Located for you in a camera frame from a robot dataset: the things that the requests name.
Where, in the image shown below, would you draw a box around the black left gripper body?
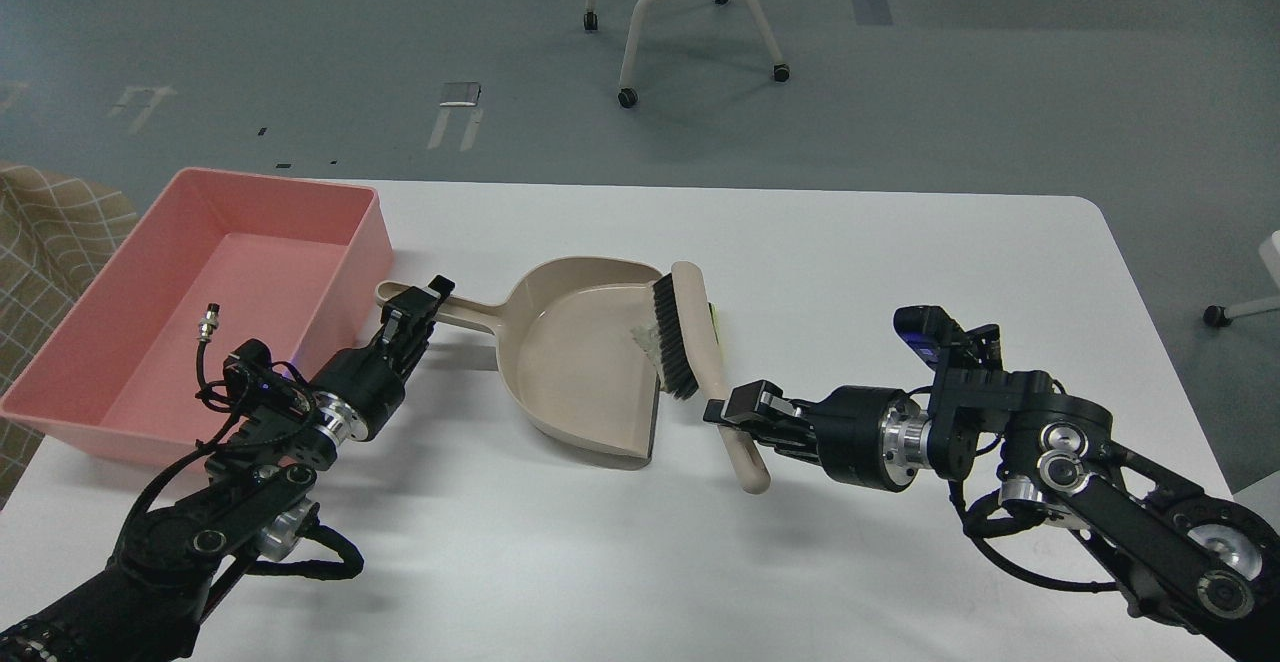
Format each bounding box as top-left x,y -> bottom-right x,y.
310,339 -> 416,440

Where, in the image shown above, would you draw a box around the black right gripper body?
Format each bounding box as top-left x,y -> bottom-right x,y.
803,387 -> 931,493

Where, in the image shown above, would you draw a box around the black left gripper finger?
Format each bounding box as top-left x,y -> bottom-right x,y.
404,275 -> 454,373
378,303 -> 426,362

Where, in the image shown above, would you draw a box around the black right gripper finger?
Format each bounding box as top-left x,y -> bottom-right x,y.
703,380 -> 801,433
750,428 -> 820,465

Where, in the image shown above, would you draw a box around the beige hand brush black bristles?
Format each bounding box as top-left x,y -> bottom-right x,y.
652,260 -> 771,496

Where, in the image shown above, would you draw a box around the beige plastic dustpan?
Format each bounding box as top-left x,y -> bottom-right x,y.
436,256 -> 662,469

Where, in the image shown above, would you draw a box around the yellow sponge piece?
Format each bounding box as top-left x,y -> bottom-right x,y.
707,303 -> 722,346

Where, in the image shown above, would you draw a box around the white bread slice piece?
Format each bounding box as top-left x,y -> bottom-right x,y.
631,323 -> 662,369

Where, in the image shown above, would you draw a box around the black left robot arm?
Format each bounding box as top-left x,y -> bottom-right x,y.
3,277 -> 454,661

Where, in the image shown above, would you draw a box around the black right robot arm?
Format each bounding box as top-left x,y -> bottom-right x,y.
704,306 -> 1277,661

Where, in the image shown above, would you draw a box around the pink plastic bin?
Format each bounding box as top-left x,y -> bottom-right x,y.
3,166 -> 394,466

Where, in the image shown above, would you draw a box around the metal floor outlet plate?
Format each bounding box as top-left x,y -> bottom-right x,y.
438,79 -> 483,109

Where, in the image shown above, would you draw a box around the beige checkered fabric chair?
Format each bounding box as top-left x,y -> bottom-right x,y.
0,164 -> 137,508

